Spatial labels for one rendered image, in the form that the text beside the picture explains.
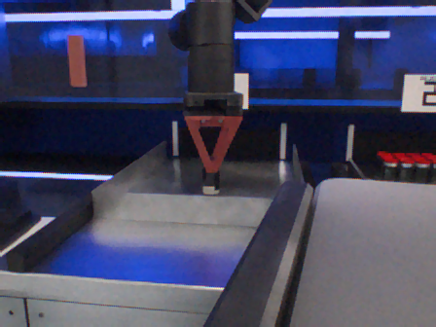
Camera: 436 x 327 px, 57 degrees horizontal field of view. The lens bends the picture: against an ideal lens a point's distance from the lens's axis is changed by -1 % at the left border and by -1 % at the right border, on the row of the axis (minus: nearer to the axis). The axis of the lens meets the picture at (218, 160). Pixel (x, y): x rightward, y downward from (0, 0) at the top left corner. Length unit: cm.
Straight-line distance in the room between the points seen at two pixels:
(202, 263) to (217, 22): 26
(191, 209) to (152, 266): 11
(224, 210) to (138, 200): 10
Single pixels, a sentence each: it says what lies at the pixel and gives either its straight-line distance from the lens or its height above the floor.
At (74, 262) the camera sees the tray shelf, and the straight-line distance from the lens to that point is 43.
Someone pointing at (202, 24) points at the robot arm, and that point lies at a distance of 49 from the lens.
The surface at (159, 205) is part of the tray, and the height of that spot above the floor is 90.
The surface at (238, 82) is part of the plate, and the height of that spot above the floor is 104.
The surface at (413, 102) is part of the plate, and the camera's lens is 74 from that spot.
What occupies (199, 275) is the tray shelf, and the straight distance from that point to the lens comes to 38.
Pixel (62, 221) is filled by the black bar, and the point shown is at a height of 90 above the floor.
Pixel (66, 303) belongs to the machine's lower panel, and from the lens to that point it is 96.
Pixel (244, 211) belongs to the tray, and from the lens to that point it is 48.
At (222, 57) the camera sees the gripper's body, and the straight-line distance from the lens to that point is 48.
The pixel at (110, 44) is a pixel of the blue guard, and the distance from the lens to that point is 77.
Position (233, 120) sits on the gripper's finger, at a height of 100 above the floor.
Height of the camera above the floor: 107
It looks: 13 degrees down
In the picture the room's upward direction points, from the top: straight up
